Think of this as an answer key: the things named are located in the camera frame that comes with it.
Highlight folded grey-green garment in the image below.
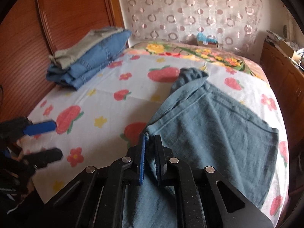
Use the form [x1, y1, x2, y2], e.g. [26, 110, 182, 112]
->
[49, 26, 124, 70]

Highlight blue item on box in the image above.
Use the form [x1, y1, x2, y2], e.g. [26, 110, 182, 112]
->
[196, 32, 219, 48]

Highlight folded blue jeans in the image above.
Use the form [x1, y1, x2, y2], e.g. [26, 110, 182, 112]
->
[46, 29, 131, 90]

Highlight cardboard box on sideboard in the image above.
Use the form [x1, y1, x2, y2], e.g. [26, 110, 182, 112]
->
[278, 40, 300, 60]

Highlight pink floral bedspread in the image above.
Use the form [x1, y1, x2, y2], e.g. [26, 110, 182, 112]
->
[125, 41, 268, 83]

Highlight pink circle pattern curtain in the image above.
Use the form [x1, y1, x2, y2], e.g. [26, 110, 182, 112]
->
[120, 0, 270, 53]

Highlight wooden sideboard cabinet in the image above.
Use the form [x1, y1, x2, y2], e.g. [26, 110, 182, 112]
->
[260, 41, 304, 158]

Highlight teal grey shorts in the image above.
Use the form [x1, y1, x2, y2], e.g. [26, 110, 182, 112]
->
[122, 66, 279, 228]

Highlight white fruit flower blanket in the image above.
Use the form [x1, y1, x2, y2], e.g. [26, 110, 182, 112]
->
[22, 51, 289, 225]

